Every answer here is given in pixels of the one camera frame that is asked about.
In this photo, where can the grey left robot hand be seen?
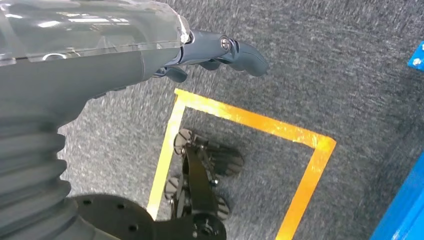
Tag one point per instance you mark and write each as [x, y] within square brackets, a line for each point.
[82, 73]

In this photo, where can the black robot wheeled base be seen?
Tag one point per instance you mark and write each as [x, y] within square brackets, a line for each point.
[198, 185]

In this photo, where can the blue metal shelf rack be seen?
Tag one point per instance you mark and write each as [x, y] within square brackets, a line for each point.
[404, 212]

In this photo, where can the yellow floor tape square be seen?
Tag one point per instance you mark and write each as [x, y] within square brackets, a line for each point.
[251, 119]

